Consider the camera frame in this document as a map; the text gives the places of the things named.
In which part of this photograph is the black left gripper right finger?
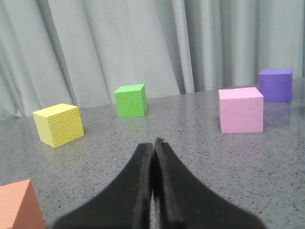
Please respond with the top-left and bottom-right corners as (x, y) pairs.
(152, 138), (266, 229)

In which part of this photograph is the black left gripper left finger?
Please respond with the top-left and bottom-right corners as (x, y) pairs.
(53, 143), (153, 229)

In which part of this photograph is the green foam cube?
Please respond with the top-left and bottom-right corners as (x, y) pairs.
(114, 84), (148, 118)

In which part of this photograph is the yellow foam cube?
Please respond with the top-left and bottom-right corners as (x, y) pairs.
(32, 103), (84, 148)

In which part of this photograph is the orange foam cube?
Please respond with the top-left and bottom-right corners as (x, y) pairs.
(0, 179), (46, 229)

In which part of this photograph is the pink foam cube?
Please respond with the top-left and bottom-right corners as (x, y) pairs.
(218, 87), (264, 134)

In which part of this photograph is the purple foam cube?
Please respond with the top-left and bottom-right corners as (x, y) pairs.
(259, 68), (293, 103)

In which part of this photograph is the grey-green curtain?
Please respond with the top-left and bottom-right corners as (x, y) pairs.
(0, 0), (305, 120)

